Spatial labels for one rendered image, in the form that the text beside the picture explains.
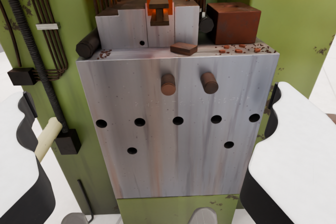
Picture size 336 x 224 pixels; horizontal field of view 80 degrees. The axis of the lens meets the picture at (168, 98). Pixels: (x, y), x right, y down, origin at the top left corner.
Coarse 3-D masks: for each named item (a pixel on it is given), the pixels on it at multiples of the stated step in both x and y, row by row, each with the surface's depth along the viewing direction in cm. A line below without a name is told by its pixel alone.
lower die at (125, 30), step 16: (128, 0) 49; (144, 0) 48; (176, 0) 45; (192, 0) 44; (96, 16) 39; (112, 16) 39; (128, 16) 39; (144, 16) 39; (176, 16) 39; (192, 16) 39; (112, 32) 40; (128, 32) 40; (144, 32) 40; (160, 32) 41; (176, 32) 41; (192, 32) 41; (112, 48) 42
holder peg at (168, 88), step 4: (164, 76) 38; (168, 76) 38; (172, 76) 38; (164, 80) 37; (168, 80) 36; (172, 80) 37; (164, 84) 36; (168, 84) 36; (172, 84) 36; (164, 88) 36; (168, 88) 36; (172, 88) 36; (164, 92) 36; (168, 92) 37; (172, 92) 37
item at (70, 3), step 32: (64, 0) 50; (0, 32) 53; (32, 32) 54; (64, 32) 54; (32, 64) 58; (64, 64) 59; (32, 96) 64; (64, 96) 64; (64, 160) 81; (96, 160) 81; (96, 192) 93
